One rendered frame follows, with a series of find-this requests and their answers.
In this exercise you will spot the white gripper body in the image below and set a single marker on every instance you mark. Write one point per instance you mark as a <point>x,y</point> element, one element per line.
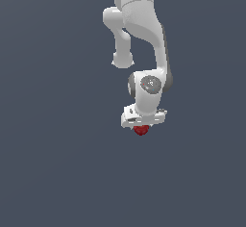
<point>144,118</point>

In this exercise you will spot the small red object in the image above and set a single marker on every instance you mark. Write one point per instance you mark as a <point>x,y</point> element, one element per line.
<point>141,130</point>

